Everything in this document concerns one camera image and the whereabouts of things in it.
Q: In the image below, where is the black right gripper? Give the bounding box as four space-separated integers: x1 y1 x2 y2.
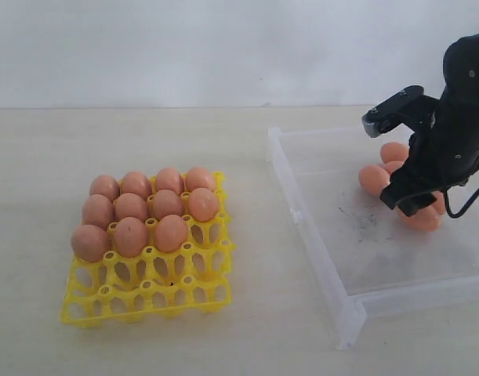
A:
380 133 479 216

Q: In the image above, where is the brown egg placed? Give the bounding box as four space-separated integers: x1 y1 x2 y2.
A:
120 171 152 201
155 167 185 196
185 166 216 192
89 175 121 202

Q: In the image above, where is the brown egg with line mark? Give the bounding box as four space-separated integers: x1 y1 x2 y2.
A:
152 190 184 220

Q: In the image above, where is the brown egg cluster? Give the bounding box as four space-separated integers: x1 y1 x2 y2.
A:
82 194 114 230

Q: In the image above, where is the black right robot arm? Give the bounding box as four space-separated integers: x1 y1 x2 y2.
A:
362 34 479 216

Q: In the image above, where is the brown egg under gripper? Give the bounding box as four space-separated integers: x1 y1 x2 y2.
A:
383 161 404 175

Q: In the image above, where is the clear plastic bin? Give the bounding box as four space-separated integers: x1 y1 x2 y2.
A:
267 126 479 349

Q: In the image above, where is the yellow plastic egg tray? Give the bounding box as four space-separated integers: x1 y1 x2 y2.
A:
60 171 235 327

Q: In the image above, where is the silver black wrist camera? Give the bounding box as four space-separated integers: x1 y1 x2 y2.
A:
361 85 439 138

